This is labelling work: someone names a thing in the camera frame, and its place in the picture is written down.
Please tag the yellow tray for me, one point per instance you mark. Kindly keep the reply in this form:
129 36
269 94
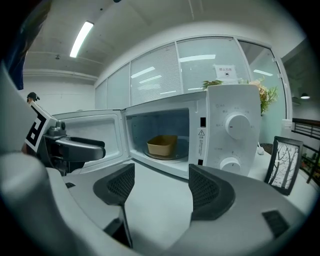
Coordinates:
161 146

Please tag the pastel flower bouquet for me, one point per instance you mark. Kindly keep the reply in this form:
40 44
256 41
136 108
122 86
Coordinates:
266 97

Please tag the white microwave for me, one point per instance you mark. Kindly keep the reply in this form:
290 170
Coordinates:
225 105

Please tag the white rectangular table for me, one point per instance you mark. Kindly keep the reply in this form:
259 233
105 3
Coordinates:
160 200

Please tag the person's navy shirt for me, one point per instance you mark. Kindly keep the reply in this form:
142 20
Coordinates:
15 65

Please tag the ceiling light strip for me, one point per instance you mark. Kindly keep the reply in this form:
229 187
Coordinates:
81 38

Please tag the black picture frame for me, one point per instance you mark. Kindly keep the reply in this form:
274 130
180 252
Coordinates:
283 165

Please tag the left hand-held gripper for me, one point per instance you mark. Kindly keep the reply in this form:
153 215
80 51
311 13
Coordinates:
37 125

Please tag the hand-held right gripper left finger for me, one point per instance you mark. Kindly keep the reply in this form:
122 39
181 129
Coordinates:
87 195

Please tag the white paper sign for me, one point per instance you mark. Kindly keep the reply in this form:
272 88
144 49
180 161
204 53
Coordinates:
225 73

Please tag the small white vase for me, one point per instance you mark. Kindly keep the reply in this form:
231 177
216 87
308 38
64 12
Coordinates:
260 149

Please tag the round pendant lamp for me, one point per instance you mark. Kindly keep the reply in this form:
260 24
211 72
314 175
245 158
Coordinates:
305 96

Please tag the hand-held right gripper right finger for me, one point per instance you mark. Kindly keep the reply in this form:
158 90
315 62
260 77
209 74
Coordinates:
250 200

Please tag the small leafy plant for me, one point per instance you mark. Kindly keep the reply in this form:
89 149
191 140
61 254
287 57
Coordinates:
212 84

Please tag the dark brown chair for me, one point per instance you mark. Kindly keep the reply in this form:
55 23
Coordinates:
268 148

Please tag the black metal railing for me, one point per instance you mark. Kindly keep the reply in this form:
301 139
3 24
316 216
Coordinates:
306 130

